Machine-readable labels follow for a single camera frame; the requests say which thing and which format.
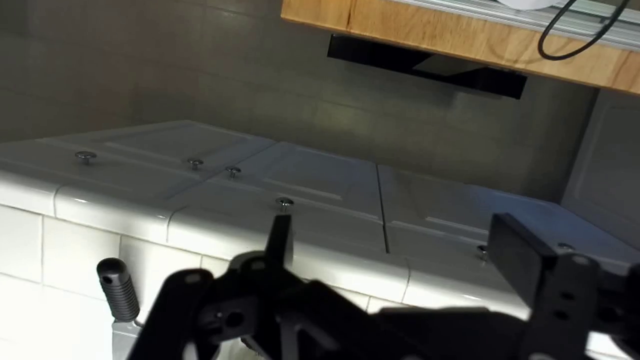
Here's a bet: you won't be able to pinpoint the light wooden board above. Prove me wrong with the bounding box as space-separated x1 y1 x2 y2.
278 0 640 97

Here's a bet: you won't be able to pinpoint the thin black cable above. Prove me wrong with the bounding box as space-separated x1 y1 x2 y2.
536 0 632 62

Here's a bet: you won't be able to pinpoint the aluminium frame rails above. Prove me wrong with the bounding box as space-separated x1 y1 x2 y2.
392 0 640 53

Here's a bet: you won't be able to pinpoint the white lower cabinets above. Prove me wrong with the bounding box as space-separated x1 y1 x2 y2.
0 88 640 299

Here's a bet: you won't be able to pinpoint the black handled kitchen knife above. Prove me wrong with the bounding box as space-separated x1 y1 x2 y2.
95 256 145 360

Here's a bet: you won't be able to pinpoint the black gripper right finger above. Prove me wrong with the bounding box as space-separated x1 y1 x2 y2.
488 213 640 360

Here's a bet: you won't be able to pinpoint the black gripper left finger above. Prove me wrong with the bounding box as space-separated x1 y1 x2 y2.
125 213 415 360

